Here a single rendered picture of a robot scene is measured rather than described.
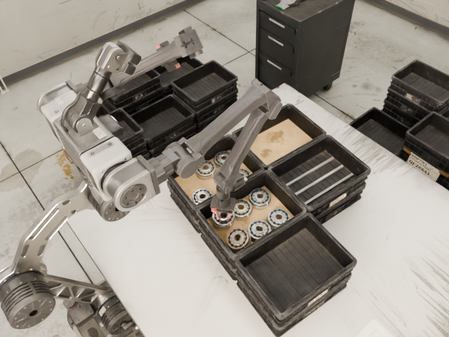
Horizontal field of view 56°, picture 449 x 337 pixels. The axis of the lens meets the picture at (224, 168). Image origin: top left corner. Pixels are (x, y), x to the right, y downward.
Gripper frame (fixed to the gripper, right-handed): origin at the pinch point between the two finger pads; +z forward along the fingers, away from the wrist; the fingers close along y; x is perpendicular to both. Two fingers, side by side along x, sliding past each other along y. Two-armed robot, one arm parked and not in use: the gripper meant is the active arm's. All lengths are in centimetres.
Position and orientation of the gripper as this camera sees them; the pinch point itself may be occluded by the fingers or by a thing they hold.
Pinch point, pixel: (223, 214)
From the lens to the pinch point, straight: 187.3
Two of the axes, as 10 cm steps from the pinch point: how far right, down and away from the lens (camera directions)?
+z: 0.1, 6.5, 7.6
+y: -9.8, -1.4, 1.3
